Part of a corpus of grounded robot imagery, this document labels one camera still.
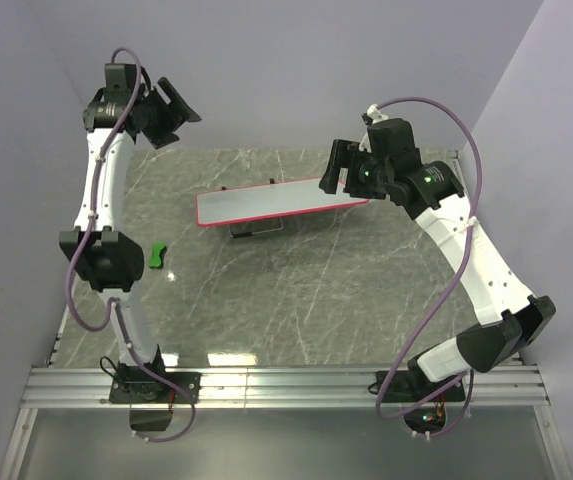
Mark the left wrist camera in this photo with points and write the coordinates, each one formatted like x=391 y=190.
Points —
x=120 y=82

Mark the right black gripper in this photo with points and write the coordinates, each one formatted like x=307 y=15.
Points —
x=347 y=154

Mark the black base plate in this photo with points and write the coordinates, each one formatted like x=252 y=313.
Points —
x=405 y=389
x=145 y=390

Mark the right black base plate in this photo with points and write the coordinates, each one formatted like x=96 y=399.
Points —
x=405 y=389

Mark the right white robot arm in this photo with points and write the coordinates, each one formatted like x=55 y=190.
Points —
x=509 y=316

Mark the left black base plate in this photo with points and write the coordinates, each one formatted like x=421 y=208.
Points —
x=145 y=390

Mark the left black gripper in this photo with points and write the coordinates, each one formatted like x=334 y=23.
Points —
x=176 y=114

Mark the red framed whiteboard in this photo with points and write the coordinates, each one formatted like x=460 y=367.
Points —
x=231 y=206

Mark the green whiteboard eraser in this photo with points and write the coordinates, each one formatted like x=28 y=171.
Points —
x=156 y=259

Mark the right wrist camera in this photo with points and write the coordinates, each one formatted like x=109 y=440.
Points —
x=393 y=140

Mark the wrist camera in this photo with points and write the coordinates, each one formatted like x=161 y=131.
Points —
x=393 y=140
x=120 y=82

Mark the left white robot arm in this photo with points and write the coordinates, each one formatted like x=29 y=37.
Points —
x=98 y=250

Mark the aluminium mounting rail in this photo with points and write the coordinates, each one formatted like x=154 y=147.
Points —
x=307 y=387

